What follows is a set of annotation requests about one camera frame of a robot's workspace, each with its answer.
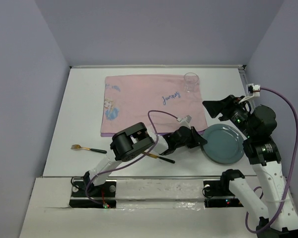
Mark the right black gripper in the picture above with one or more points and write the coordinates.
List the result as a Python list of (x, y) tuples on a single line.
[(225, 106)]

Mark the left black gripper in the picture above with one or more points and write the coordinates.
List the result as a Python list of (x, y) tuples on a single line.
[(196, 140)]

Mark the teal ceramic plate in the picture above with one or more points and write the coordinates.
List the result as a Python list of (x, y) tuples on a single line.
[(224, 144)]

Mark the clear drinking glass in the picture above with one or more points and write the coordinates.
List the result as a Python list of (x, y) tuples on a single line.
[(190, 81)]

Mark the pink cloth placemat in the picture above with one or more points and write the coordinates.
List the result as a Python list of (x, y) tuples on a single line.
[(154, 99)]

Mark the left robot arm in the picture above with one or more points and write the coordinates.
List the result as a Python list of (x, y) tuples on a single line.
[(133, 143)]

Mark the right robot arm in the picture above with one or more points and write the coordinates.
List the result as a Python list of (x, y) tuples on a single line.
[(276, 215)]

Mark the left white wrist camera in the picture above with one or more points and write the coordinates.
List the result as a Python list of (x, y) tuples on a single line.
[(185, 119)]

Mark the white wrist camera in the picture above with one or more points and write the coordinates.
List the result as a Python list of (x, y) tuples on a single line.
[(252, 91), (185, 119)]

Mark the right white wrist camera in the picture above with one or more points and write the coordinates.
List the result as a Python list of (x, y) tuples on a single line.
[(252, 91)]

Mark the gold knife black handle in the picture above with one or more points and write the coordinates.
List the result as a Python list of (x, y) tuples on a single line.
[(159, 157)]

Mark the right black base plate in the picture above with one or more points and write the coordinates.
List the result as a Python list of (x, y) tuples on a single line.
[(216, 197)]

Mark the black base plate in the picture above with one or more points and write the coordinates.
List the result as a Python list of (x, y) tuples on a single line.
[(216, 197), (104, 195)]

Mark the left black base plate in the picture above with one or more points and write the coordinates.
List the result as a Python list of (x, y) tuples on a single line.
[(104, 195)]

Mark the gold fork black handle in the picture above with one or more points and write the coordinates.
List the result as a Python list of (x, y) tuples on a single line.
[(78, 147)]

